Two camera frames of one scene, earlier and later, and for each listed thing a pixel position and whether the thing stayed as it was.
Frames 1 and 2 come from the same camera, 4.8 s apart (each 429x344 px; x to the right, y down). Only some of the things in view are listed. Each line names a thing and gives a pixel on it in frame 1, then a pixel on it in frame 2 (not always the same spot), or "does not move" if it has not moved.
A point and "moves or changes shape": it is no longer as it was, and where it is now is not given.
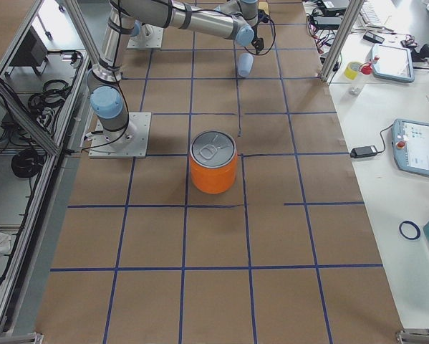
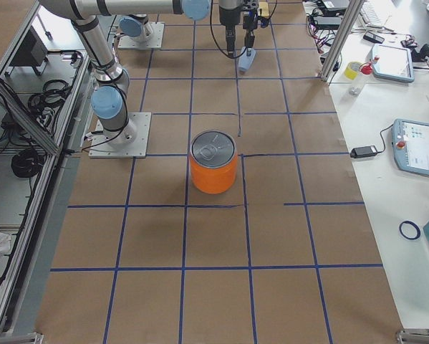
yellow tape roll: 352,69 does not move
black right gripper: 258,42 → 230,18
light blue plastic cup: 246,63 moves or changes shape
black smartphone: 373,37 does not move
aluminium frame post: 353,9 does not move
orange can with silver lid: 213,160 does not move
